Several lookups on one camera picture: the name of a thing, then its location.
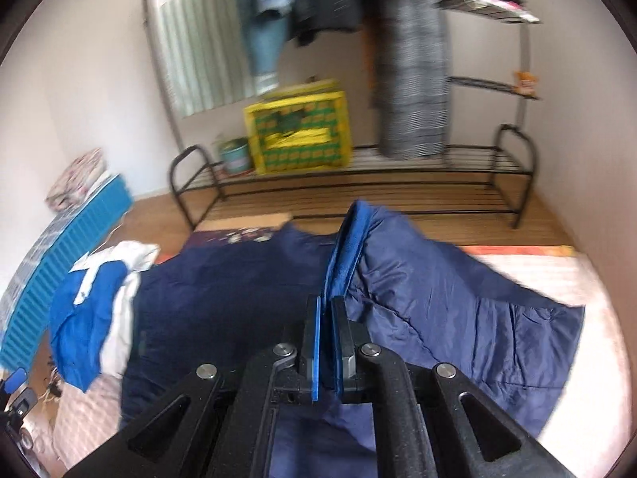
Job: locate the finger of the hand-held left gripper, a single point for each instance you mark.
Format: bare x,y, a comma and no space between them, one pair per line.
16,378

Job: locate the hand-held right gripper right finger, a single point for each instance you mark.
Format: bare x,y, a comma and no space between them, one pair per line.
340,343

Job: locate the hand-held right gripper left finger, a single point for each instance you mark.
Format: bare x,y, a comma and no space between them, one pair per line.
314,348

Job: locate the navy padded jacket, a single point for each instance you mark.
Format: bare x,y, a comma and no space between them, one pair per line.
224,284

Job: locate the black metal clothes rack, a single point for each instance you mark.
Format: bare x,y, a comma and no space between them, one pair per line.
477,83

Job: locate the blue and white garment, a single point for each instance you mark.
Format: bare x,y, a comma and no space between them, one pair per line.
79,323

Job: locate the grey patterned sheet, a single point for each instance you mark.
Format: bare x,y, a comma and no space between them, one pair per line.
30,269

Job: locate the blue ribbed folding mattress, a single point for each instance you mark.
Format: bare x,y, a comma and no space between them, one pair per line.
64,254

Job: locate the floral folded cloth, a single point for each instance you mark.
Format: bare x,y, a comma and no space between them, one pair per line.
74,179

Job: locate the teal plant pot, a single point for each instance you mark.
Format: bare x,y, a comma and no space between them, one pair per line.
234,157

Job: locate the yellow green patterned bag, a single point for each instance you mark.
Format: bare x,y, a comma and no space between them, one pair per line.
298,129

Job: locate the pink checked rug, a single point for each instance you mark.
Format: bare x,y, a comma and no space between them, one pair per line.
572,284

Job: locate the grey checked coat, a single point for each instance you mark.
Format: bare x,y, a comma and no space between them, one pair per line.
408,84

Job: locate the light blue jeans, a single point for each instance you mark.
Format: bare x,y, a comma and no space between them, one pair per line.
263,45

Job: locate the green white striped cloth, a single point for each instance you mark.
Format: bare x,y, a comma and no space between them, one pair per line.
199,50

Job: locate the small orange toy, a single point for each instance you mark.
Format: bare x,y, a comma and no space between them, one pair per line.
526,82

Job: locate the pink white folded cloth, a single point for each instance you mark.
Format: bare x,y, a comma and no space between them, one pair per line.
477,1

